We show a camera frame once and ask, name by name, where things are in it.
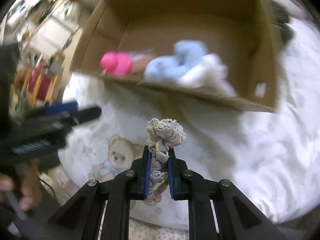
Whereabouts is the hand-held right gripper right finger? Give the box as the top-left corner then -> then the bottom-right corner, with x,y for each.
167,150 -> 288,240

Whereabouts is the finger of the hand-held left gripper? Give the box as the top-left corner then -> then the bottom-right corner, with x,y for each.
67,107 -> 102,126
25,101 -> 79,118

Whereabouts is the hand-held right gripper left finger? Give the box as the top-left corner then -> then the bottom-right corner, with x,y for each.
47,145 -> 152,240

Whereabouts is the beige lace scrunchie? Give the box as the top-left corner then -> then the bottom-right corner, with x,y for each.
144,118 -> 187,207

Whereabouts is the pink round toy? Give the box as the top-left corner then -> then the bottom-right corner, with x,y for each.
100,51 -> 132,78

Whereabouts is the small orange toy piece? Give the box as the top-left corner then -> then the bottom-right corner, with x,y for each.
131,56 -> 153,75

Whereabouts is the blue fluffy plush sock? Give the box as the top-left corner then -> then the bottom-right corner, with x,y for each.
144,40 -> 208,83

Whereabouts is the white fluffy plush sock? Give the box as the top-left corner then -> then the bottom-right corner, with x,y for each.
179,54 -> 237,97

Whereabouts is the brown cardboard box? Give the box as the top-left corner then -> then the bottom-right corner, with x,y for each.
70,0 -> 282,113

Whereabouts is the person's left hand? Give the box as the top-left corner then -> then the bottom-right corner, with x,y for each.
0,158 -> 43,213

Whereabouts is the red storage box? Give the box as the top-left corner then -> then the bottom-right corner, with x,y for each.
27,64 -> 60,101

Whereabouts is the white floor cabinet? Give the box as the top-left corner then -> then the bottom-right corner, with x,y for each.
32,17 -> 77,57

